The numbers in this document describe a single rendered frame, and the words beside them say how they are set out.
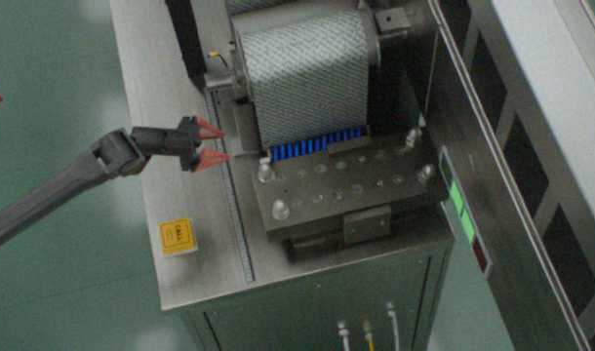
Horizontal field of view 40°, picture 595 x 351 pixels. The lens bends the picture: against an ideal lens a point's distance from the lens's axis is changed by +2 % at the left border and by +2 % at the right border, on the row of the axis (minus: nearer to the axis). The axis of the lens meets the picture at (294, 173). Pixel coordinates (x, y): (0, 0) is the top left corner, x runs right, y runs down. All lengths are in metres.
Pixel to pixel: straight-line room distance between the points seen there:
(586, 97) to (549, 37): 0.10
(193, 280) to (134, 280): 1.05
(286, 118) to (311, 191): 0.16
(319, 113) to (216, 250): 0.39
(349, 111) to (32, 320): 1.52
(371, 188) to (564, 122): 0.71
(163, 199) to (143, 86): 0.33
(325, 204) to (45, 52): 1.97
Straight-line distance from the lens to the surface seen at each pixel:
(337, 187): 1.72
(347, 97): 1.69
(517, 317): 1.42
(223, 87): 1.70
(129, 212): 2.95
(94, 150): 1.62
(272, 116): 1.68
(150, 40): 2.17
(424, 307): 2.19
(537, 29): 1.17
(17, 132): 3.26
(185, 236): 1.82
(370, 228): 1.75
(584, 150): 1.07
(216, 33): 2.15
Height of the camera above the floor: 2.54
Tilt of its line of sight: 60 degrees down
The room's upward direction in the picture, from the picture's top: 7 degrees counter-clockwise
